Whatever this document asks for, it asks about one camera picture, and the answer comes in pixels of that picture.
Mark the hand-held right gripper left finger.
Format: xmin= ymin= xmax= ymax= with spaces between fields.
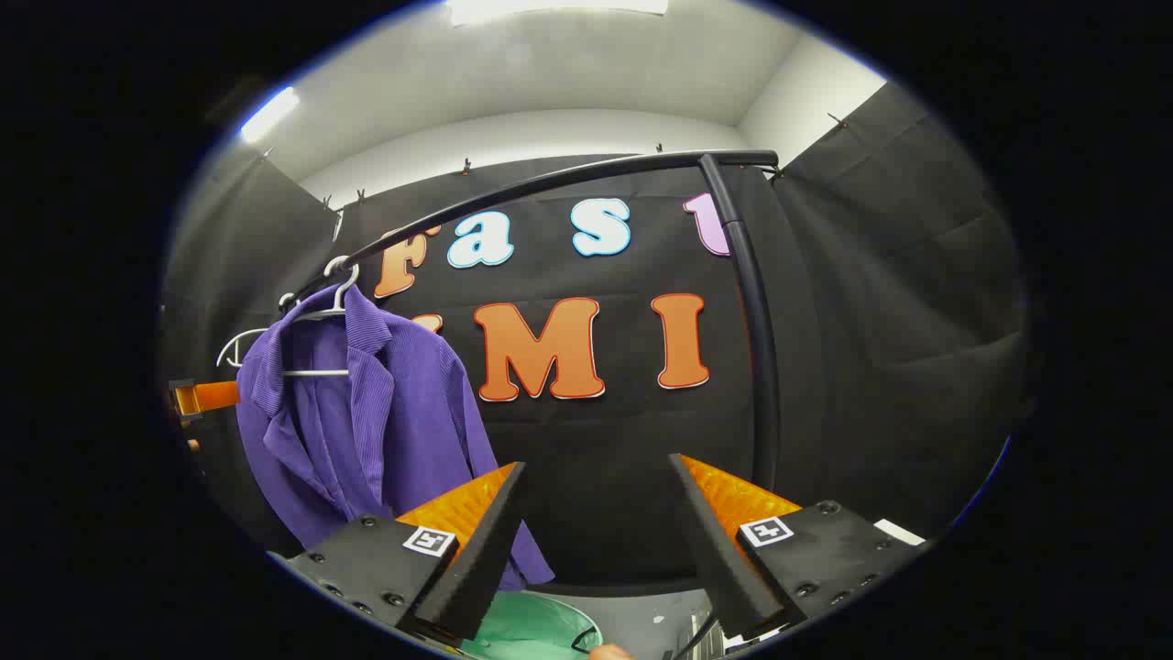
xmin=280 ymin=461 xmax=529 ymax=647

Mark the black backdrop cloth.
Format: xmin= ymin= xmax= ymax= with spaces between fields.
xmin=160 ymin=81 xmax=1032 ymax=588

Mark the purple corduroy shirt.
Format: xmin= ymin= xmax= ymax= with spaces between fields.
xmin=236 ymin=282 xmax=556 ymax=592

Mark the black metal clothes rack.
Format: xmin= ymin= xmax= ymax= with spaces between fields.
xmin=280 ymin=149 xmax=782 ymax=501

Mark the white plastic hanger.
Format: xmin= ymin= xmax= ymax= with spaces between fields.
xmin=278 ymin=255 xmax=360 ymax=379
xmin=216 ymin=291 xmax=299 ymax=369

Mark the green laundry hamper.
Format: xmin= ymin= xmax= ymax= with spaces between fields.
xmin=458 ymin=589 xmax=606 ymax=660

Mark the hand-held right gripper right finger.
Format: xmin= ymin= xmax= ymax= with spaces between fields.
xmin=667 ymin=453 xmax=928 ymax=643

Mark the long ceiling light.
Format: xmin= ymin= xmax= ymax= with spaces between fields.
xmin=447 ymin=0 xmax=670 ymax=27
xmin=240 ymin=87 xmax=301 ymax=145

